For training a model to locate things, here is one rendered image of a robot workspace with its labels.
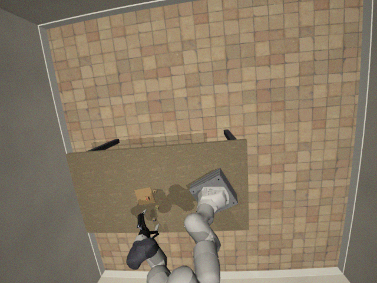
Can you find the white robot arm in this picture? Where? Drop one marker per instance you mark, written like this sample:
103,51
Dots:
205,256

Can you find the tan square mat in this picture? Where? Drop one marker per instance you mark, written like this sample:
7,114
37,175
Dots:
142,193

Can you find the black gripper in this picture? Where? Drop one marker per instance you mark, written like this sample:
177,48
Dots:
143,229

